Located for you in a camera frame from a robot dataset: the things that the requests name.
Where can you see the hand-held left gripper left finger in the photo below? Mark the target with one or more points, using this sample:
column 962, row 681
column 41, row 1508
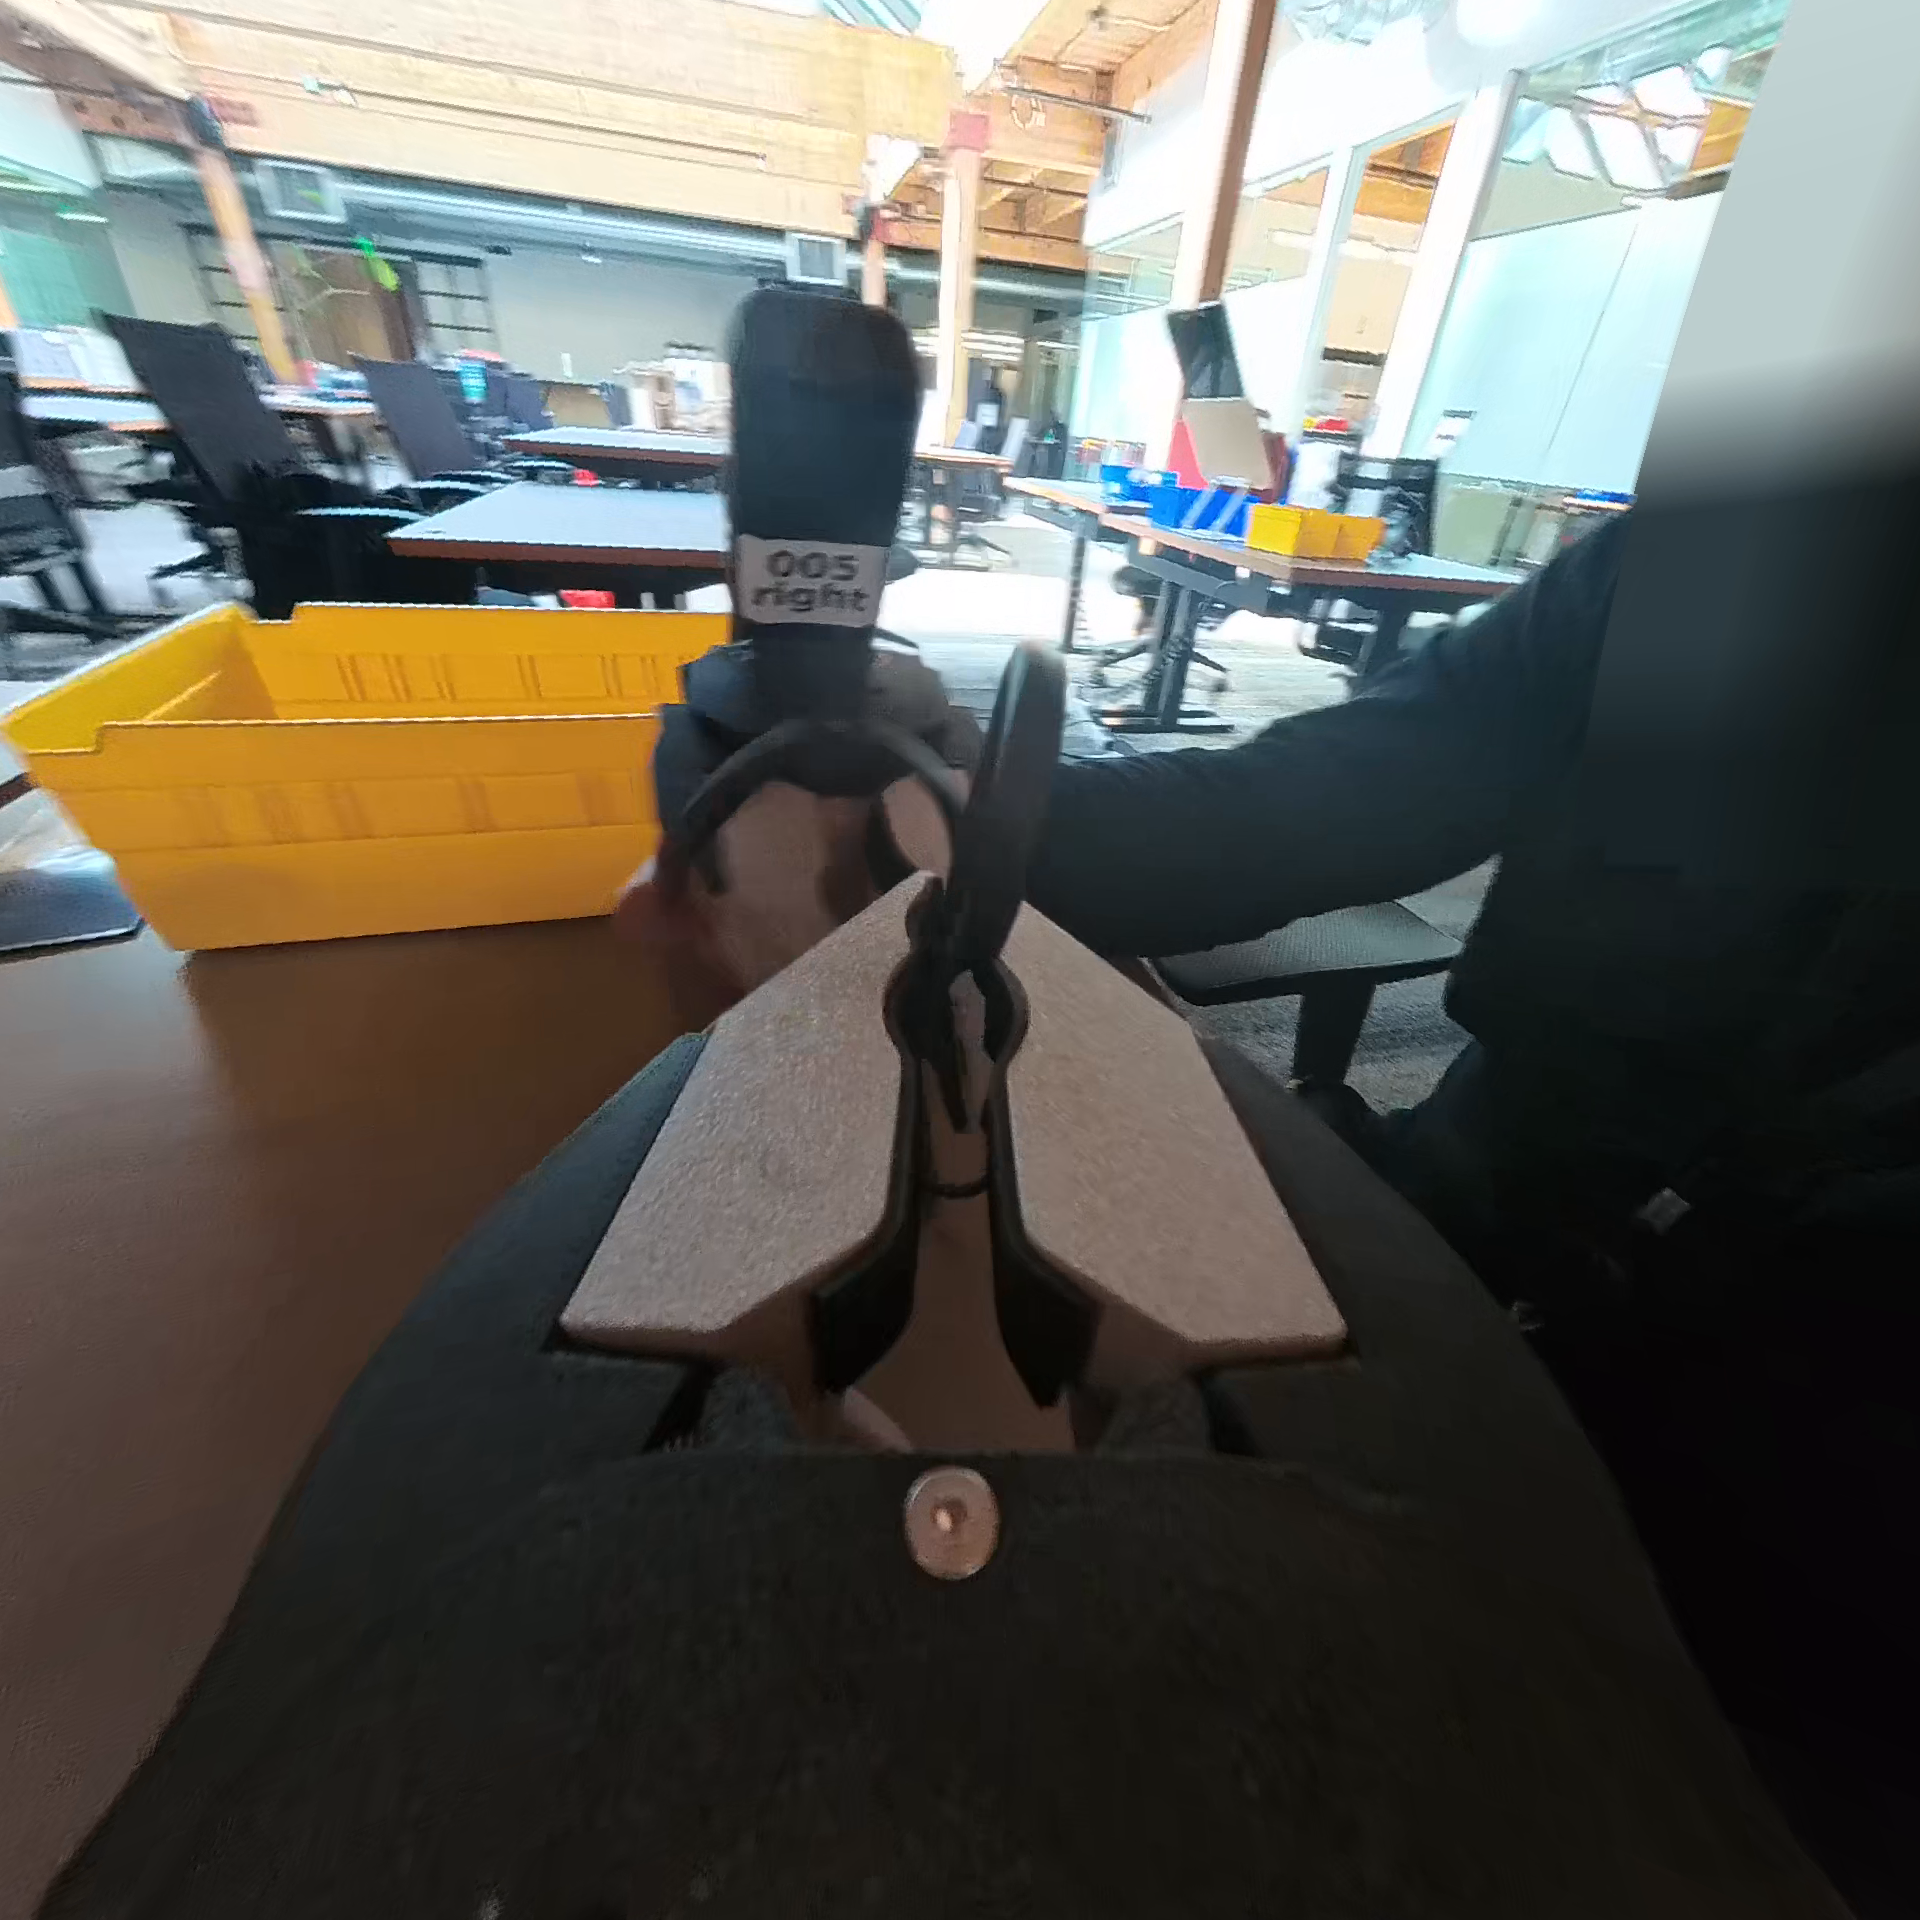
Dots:
column 733, row 1186

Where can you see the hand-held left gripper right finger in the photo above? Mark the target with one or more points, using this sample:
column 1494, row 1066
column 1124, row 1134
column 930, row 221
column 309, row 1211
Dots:
column 1155, row 1186

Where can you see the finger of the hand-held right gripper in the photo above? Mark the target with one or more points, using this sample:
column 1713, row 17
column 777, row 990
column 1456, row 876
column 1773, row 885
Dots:
column 922, row 839
column 795, row 885

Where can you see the yellow plastic bin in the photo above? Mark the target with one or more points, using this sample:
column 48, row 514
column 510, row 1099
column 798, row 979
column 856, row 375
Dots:
column 374, row 839

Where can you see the person's right hand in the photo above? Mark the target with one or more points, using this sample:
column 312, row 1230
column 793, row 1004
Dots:
column 660, row 932

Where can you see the dark top office table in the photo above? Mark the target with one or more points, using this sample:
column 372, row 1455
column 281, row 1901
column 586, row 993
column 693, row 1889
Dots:
column 628, row 443
column 586, row 525

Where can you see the black mesh chair seat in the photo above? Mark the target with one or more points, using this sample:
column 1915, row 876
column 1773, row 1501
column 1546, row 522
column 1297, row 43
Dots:
column 1320, row 945

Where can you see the small blue parts bin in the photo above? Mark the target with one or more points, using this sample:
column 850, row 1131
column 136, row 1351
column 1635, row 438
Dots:
column 1170, row 503

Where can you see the long wooden office table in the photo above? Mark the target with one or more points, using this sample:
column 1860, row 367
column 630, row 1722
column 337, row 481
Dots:
column 1320, row 563

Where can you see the small yellow parts bin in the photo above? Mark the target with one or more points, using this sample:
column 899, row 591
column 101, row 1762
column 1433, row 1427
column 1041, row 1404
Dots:
column 1306, row 530

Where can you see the group of black office chairs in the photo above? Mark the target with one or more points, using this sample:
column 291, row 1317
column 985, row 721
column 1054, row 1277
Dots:
column 225, row 436

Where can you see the black flat pad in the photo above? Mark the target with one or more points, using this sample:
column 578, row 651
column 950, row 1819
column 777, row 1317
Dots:
column 59, row 908

